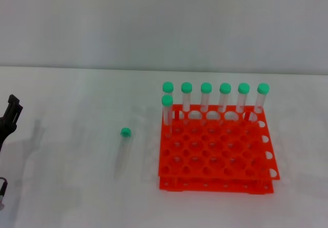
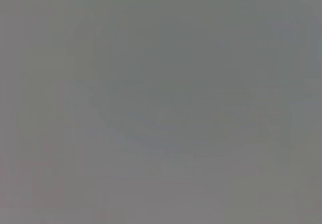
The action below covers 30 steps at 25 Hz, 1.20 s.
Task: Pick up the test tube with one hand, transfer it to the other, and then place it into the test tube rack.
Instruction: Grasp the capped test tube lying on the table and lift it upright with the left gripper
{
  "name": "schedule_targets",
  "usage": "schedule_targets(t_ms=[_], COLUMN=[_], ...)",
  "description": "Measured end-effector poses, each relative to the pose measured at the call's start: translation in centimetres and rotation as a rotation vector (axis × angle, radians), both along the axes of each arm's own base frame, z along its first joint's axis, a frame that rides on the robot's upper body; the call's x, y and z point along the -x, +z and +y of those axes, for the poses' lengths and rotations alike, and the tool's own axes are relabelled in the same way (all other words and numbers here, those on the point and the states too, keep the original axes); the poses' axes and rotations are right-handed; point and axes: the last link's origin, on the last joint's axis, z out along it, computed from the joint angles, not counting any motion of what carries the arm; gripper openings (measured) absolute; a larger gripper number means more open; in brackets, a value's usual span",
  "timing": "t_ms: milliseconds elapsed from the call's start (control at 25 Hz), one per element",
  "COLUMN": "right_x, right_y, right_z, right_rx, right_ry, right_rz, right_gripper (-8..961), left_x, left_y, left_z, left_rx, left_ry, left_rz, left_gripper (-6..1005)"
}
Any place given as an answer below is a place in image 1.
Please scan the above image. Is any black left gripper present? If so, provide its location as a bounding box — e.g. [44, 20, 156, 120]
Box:
[0, 94, 24, 153]

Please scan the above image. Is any graduated green-capped test tube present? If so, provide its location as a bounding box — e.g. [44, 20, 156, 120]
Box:
[114, 127, 133, 180]

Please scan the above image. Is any clear green-capped test tube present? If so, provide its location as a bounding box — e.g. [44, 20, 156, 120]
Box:
[200, 82, 213, 125]
[161, 94, 174, 139]
[162, 81, 175, 103]
[236, 82, 251, 122]
[181, 81, 193, 125]
[253, 82, 270, 122]
[219, 82, 232, 125]

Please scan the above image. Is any orange plastic test tube rack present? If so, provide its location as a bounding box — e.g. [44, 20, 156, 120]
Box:
[157, 103, 281, 195]

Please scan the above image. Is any left gripper cable with plug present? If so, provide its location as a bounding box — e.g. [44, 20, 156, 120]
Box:
[0, 176, 8, 211]

